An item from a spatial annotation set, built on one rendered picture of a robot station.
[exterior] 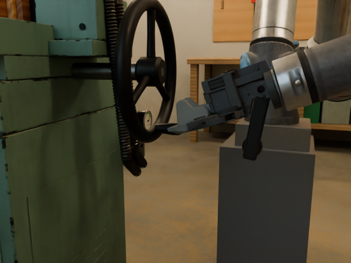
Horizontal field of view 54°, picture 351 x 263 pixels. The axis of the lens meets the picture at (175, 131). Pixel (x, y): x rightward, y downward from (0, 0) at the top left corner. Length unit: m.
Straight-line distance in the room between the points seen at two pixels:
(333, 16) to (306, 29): 2.84
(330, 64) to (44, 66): 0.50
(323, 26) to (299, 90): 0.57
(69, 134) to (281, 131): 0.67
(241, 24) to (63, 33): 3.39
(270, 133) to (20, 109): 0.78
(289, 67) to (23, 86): 0.45
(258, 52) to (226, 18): 3.34
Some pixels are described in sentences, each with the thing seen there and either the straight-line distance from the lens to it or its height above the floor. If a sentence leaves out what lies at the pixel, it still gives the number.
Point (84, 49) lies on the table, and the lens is 0.67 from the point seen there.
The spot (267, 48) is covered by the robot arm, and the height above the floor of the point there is 0.85.
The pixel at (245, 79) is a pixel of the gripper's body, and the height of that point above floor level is 0.80.
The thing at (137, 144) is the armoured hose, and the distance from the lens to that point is 0.78.
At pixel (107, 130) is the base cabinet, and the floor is 0.65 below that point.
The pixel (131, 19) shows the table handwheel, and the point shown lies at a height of 0.90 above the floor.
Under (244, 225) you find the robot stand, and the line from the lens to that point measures 1.24.
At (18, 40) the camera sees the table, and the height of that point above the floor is 0.87.
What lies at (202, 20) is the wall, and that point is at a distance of 4.13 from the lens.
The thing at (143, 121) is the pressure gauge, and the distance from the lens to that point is 0.98.
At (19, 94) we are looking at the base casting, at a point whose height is 0.78.
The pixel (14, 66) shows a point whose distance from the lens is 0.65.
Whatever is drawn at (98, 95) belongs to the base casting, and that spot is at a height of 0.75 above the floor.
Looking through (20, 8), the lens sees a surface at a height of 0.93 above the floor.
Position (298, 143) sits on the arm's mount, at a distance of 1.16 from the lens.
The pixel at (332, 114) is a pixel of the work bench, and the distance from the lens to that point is 3.54.
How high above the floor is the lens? 0.83
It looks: 12 degrees down
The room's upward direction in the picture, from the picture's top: straight up
